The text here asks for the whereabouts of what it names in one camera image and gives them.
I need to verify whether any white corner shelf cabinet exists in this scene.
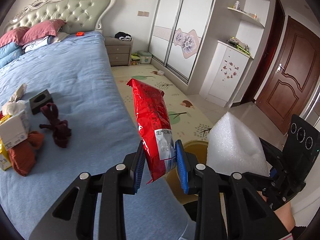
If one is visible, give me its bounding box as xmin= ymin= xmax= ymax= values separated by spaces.
xmin=200 ymin=0 xmax=270 ymax=107

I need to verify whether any white tissue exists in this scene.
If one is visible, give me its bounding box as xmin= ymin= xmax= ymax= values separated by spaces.
xmin=2 ymin=100 xmax=26 ymax=116

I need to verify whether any person's right hand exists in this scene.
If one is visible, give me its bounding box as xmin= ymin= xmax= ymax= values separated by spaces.
xmin=274 ymin=202 xmax=296 ymax=232

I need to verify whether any white foam block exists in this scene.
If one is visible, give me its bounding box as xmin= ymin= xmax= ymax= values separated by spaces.
xmin=206 ymin=112 xmax=269 ymax=177

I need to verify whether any grey nightstand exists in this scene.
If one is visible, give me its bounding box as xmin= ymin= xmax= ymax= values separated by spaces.
xmin=105 ymin=36 xmax=133 ymax=67

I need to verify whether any rust brown sock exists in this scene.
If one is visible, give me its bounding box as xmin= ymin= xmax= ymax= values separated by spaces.
xmin=8 ymin=131 xmax=44 ymax=177

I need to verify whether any pink pillow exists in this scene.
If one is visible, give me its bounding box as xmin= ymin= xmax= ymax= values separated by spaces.
xmin=19 ymin=19 xmax=66 ymax=46
xmin=0 ymin=27 xmax=29 ymax=47

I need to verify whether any green storage box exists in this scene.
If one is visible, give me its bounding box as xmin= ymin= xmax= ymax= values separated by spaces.
xmin=137 ymin=50 xmax=152 ymax=64

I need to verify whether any green tufted headboard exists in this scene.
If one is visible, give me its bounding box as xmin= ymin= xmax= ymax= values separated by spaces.
xmin=2 ymin=0 xmax=116 ymax=34

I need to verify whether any wall light switch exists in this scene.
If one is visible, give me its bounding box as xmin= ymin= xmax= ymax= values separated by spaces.
xmin=137 ymin=11 xmax=149 ymax=17

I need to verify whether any yellow trash bin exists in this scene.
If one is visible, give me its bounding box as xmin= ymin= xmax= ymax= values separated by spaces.
xmin=164 ymin=140 xmax=210 ymax=205

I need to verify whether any white tissue box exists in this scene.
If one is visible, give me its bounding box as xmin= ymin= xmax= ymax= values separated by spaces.
xmin=0 ymin=110 xmax=30 ymax=150

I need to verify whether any blue bed blanket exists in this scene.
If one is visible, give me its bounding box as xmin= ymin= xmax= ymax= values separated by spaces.
xmin=1 ymin=31 xmax=195 ymax=239

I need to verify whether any white blue folded quilt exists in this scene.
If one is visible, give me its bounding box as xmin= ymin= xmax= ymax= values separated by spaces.
xmin=22 ymin=35 xmax=53 ymax=53

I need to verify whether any dark maroon sock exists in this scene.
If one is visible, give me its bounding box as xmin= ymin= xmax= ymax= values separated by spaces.
xmin=39 ymin=103 xmax=72 ymax=148

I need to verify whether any black clothing on nightstand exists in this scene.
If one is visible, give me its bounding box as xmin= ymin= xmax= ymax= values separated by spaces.
xmin=114 ymin=31 xmax=132 ymax=41

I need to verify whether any pink pillow right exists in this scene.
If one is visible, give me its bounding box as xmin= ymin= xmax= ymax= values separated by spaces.
xmin=19 ymin=19 xmax=66 ymax=46

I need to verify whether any pink pillow left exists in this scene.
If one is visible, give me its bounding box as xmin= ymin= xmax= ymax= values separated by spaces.
xmin=0 ymin=27 xmax=29 ymax=47

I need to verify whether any red snack bag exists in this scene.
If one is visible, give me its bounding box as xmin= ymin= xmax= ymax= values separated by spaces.
xmin=127 ymin=79 xmax=176 ymax=182

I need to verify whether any white sliding wardrobe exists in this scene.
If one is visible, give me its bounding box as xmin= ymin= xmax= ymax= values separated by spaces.
xmin=149 ymin=0 xmax=214 ymax=82

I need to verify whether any yellow package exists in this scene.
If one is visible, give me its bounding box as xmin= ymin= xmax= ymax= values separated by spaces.
xmin=1 ymin=112 xmax=12 ymax=171

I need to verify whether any black foam square with hole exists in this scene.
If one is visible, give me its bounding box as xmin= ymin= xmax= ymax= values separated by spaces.
xmin=29 ymin=89 xmax=54 ymax=115

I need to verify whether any dark brown wooden door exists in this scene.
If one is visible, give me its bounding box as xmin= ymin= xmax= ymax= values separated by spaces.
xmin=257 ymin=17 xmax=319 ymax=134

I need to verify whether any small orange object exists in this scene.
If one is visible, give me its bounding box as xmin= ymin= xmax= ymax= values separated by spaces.
xmin=76 ymin=31 xmax=85 ymax=36

